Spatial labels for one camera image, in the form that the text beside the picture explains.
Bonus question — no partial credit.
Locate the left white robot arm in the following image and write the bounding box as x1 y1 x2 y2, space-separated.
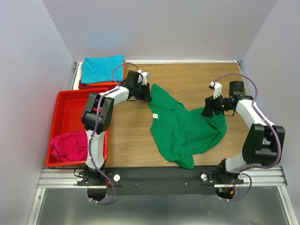
81 70 152 185

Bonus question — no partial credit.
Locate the folded orange t-shirt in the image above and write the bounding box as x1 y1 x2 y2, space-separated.
82 59 126 86

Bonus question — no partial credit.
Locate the red plastic bin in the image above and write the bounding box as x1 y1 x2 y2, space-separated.
45 87 109 167

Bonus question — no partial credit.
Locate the crumpled magenta t-shirt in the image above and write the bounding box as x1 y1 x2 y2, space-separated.
50 131 88 163

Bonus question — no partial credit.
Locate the folded blue t-shirt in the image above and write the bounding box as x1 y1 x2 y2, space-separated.
81 55 124 85

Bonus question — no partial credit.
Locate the green t-shirt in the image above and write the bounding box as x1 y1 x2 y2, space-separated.
148 84 227 169

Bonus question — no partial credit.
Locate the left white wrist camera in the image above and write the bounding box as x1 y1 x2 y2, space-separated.
137 69 150 85

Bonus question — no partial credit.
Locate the folded dark red t-shirt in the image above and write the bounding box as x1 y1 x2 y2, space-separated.
79 81 116 90

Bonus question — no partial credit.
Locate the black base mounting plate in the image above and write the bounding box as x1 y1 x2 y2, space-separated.
73 166 244 197

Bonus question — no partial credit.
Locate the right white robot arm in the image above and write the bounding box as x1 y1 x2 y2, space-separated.
201 81 285 184

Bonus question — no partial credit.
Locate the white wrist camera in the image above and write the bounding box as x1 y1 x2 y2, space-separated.
137 69 150 85
209 82 222 99

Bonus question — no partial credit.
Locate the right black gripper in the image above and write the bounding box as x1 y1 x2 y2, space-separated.
201 92 232 118

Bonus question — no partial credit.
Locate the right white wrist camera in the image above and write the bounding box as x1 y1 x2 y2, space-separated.
209 82 222 99

